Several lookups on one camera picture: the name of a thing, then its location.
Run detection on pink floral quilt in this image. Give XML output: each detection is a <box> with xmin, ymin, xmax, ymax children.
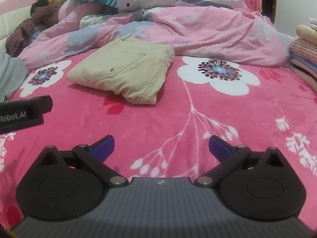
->
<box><xmin>20</xmin><ymin>4</ymin><xmax>294</xmax><ymax>70</ymax></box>

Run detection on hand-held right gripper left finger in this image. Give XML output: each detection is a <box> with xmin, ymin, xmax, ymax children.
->
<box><xmin>37</xmin><ymin>135</ymin><xmax>128</xmax><ymax>187</ymax></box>

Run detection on brown plush toy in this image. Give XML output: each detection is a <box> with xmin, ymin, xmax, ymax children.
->
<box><xmin>5</xmin><ymin>17</ymin><xmax>37</xmax><ymax>56</ymax></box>
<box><xmin>30</xmin><ymin>0</ymin><xmax>67</xmax><ymax>26</ymax></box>
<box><xmin>0</xmin><ymin>0</ymin><xmax>58</xmax><ymax>52</ymax></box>

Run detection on white knit cloth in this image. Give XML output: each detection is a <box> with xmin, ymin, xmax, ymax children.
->
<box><xmin>79</xmin><ymin>13</ymin><xmax>117</xmax><ymax>29</ymax></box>

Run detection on beige pants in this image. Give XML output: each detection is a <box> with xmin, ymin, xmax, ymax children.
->
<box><xmin>66</xmin><ymin>35</ymin><xmax>175</xmax><ymax>105</ymax></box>

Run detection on grey garment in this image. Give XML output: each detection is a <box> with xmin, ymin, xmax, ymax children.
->
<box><xmin>0</xmin><ymin>52</ymin><xmax>28</xmax><ymax>102</ymax></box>

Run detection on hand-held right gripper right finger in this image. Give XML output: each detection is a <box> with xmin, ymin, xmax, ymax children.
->
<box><xmin>195</xmin><ymin>135</ymin><xmax>286</xmax><ymax>187</ymax></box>

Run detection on pink flower-print blanket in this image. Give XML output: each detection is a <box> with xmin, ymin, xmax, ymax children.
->
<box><xmin>0</xmin><ymin>47</ymin><xmax>317</xmax><ymax>228</ymax></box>

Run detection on stack of folded clothes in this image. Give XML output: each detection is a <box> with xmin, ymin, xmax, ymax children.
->
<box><xmin>288</xmin><ymin>17</ymin><xmax>317</xmax><ymax>97</ymax></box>

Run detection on light blue cloth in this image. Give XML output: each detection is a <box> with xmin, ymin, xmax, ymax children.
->
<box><xmin>30</xmin><ymin>26</ymin><xmax>47</xmax><ymax>40</ymax></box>

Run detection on dark wooden door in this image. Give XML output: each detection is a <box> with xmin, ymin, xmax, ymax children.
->
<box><xmin>256</xmin><ymin>0</ymin><xmax>276</xmax><ymax>23</ymax></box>

